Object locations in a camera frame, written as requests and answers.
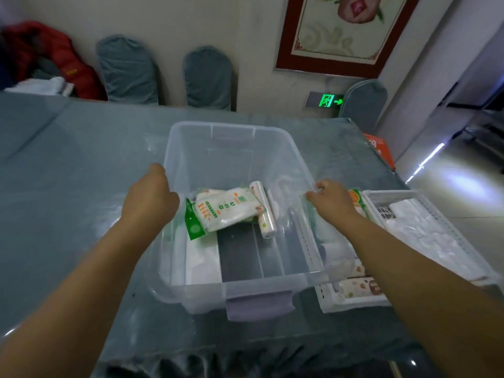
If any grey tablecloth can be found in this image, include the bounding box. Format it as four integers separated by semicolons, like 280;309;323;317
0;91;438;378

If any red framed picture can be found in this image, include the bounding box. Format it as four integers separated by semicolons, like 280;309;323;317
274;0;423;79

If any person's right hand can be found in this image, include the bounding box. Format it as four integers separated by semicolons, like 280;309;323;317
306;179;360;229

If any white and green wipes packet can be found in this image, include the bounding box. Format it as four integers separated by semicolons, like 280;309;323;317
184;187;265;241

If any white plastic bag roll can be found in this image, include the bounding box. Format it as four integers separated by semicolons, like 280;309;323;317
249;181;278;239

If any person's left hand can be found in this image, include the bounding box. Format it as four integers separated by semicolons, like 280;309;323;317
120;163;180;235

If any red jacket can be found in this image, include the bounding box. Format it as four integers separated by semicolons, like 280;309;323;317
1;20;108;101

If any orange sign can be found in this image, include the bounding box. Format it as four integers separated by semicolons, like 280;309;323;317
363;133;396;170

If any white plastic basket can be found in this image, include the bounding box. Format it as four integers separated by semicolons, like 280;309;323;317
314;189;501;314

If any white flat packet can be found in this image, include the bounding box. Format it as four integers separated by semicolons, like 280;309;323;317
184;231;223;286

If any green exit sign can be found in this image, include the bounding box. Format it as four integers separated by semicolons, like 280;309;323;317
304;91;345;111

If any person's right forearm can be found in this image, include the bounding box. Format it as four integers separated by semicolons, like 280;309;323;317
333;213;504;378

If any grey covered chair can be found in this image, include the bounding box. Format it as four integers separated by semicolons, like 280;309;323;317
339;79;388;135
182;46;234;111
96;34;160;105

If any orange and green packet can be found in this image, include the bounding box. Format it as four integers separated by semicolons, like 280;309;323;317
348;188;370;219

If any clear plastic storage bin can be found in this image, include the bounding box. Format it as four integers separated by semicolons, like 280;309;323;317
144;121;357;322

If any white patterned snack packet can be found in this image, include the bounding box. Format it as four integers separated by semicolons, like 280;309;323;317
337;262;383;300

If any folded white cloth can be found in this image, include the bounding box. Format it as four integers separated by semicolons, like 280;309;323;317
4;76;75;97

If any pile of white packets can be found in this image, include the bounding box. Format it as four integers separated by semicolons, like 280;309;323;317
388;198;489;281

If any person's left forearm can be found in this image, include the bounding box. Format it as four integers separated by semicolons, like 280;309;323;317
0;216;154;378

